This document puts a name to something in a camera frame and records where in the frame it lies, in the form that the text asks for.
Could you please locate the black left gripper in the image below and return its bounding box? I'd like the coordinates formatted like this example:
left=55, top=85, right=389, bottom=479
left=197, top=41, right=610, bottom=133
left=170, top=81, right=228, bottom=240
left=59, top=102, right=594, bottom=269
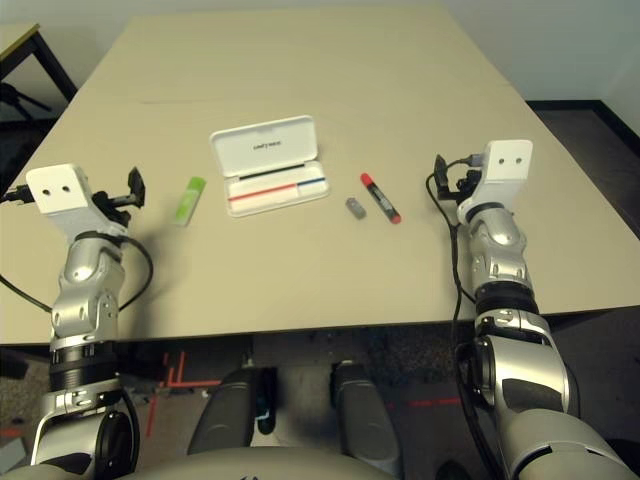
left=92, top=166, right=148, bottom=227

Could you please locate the black rounded floor object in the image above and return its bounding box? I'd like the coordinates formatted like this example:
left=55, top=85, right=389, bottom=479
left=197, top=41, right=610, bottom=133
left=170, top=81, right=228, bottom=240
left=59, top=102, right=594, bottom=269
left=436, top=458, right=475, bottom=480

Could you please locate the grey right robot leg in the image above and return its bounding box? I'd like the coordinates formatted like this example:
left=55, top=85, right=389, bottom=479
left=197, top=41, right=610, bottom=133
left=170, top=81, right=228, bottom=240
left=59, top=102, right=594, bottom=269
left=332, top=360, right=402, bottom=476

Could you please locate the grey robot leg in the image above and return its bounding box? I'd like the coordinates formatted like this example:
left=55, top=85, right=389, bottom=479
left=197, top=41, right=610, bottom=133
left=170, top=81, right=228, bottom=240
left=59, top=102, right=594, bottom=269
left=332, top=360, right=402, bottom=476
left=187, top=367, right=259, bottom=456

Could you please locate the black post between robot legs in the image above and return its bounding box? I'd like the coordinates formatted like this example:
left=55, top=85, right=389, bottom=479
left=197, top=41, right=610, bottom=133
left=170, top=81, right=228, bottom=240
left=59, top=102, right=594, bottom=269
left=253, top=366, right=279, bottom=435

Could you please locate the grey left robot leg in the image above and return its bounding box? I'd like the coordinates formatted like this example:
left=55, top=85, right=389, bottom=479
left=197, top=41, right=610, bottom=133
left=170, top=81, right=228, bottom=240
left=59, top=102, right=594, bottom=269
left=187, top=367, right=259, bottom=456

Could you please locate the green stick-shaped stationery item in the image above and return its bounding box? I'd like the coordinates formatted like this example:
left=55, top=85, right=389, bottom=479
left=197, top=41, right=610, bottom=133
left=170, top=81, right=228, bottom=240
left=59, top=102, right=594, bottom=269
left=172, top=176, right=207, bottom=227

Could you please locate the side table with black frame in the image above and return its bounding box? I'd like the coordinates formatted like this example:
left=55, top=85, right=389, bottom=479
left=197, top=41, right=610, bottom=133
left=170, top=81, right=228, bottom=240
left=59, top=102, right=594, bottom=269
left=0, top=22, right=79, bottom=107

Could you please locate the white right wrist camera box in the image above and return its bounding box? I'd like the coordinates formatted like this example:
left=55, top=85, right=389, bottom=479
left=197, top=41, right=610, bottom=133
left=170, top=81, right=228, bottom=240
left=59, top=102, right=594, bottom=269
left=457, top=139, right=534, bottom=222

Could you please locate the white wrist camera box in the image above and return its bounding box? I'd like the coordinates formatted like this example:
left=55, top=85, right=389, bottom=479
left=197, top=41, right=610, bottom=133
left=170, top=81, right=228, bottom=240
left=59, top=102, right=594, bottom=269
left=24, top=163, right=127, bottom=237
left=457, top=139, right=534, bottom=222

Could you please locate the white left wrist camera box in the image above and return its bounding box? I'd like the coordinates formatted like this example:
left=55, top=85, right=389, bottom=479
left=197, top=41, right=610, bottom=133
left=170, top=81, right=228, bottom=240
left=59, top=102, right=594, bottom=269
left=24, top=163, right=127, bottom=237

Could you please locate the black marker with red cap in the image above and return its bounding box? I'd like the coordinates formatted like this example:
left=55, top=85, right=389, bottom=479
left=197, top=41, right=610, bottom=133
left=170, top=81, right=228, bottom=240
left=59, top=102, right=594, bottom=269
left=359, top=172, right=404, bottom=225

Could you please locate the grey floor sheet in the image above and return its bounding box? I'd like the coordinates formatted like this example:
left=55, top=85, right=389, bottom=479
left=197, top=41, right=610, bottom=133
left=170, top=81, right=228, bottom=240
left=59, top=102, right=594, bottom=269
left=0, top=437, right=26, bottom=470

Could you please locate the grey robot torso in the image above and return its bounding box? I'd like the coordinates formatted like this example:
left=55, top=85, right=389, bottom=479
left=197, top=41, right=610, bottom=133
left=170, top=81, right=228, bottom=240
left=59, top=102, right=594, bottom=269
left=0, top=446, right=399, bottom=480

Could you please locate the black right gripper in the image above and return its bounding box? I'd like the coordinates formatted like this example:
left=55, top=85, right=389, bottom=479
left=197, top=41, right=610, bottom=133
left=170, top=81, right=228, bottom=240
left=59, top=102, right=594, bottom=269
left=432, top=154, right=483, bottom=202

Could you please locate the black tripod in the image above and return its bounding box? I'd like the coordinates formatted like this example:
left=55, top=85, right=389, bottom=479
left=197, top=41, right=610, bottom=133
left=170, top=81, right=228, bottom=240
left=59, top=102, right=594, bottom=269
left=0, top=82, right=54, bottom=122

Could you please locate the white plastic pencil case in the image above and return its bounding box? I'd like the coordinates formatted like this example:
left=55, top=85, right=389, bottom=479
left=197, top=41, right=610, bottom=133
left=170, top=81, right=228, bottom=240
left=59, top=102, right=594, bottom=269
left=208, top=115, right=332, bottom=218

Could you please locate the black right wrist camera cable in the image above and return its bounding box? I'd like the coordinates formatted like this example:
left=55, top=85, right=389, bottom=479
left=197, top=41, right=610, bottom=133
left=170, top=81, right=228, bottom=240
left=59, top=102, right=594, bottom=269
left=424, top=158, right=506, bottom=476

